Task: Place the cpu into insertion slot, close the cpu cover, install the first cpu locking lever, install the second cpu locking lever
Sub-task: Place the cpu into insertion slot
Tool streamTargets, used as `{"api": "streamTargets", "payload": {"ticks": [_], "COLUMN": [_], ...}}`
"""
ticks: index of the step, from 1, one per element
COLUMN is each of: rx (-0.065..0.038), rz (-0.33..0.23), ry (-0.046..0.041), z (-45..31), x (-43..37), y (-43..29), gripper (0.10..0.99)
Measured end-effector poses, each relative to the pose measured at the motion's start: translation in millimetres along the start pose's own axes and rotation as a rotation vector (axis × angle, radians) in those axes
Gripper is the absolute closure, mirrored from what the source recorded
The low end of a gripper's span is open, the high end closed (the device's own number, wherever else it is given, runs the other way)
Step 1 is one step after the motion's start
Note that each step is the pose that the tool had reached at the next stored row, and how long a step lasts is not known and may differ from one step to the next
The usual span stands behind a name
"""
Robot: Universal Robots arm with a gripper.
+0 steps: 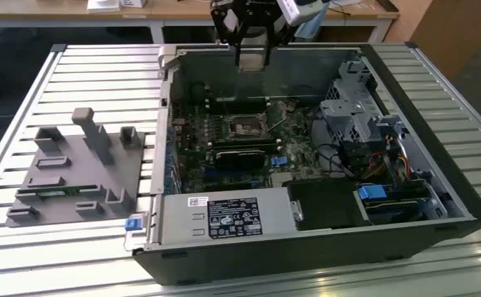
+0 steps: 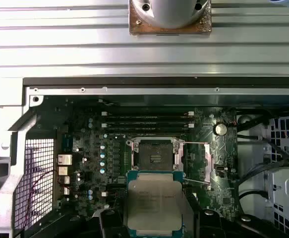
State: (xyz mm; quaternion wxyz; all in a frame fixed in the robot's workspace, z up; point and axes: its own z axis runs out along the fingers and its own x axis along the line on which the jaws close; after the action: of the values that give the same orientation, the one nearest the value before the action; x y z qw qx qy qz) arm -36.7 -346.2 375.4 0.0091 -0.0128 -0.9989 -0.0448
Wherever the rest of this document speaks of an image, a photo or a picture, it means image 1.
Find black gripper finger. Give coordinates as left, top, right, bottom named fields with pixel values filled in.
left=264, top=26, right=276, bottom=67
left=233, top=26, right=250, bottom=67

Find silver CPU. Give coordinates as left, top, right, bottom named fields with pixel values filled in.
left=240, top=49, right=265, bottom=72

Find metal socket cover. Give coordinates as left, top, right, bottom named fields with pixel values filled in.
left=264, top=99, right=293, bottom=124

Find black RAM slot bank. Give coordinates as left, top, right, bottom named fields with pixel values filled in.
left=209, top=97, right=266, bottom=114
left=209, top=140, right=278, bottom=152

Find CPU socket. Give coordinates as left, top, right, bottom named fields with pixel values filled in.
left=226, top=113, right=272, bottom=140

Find pale blue teach pendant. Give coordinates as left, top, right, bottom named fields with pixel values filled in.
left=295, top=6, right=327, bottom=40

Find metal drive cage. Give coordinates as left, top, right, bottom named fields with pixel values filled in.
left=318, top=60, right=403, bottom=145

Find green motherboard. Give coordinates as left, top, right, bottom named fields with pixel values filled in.
left=168, top=98, right=327, bottom=192

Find black graphics card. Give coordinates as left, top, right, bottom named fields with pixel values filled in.
left=213, top=148, right=268, bottom=170

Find white box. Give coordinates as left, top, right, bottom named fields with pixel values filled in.
left=86, top=0, right=122, bottom=14

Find silver chipset heatsink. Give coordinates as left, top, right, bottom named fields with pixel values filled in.
left=270, top=171, right=294, bottom=187

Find wooden cabinet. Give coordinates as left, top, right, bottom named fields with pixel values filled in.
left=383, top=0, right=481, bottom=81

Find wooden desk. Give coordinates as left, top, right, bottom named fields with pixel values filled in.
left=0, top=0, right=401, bottom=44

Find black plastic shroud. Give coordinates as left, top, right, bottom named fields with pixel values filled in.
left=285, top=179, right=373, bottom=232

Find blue disk carrier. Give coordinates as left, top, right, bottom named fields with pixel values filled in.
left=357, top=184, right=387, bottom=202

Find grey parts rack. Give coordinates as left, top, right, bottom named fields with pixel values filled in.
left=6, top=107, right=148, bottom=228

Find silver power supply unit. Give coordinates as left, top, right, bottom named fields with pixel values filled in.
left=157, top=187, right=299, bottom=244

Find green RAM stick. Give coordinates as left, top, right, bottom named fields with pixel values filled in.
left=36, top=185, right=101, bottom=197

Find metal disk bay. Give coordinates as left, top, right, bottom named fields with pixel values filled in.
left=362, top=178, right=450, bottom=225

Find black PC case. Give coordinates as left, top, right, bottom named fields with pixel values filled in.
left=132, top=41, right=481, bottom=287

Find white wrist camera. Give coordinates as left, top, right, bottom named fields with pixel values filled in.
left=276, top=0, right=306, bottom=27

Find silver case handle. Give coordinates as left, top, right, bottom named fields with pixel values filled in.
left=157, top=44, right=182, bottom=71

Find black internal cable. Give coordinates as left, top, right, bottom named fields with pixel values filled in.
left=313, top=143, right=357, bottom=179

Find coloured wire bundle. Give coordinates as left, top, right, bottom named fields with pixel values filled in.
left=362, top=153, right=413, bottom=180

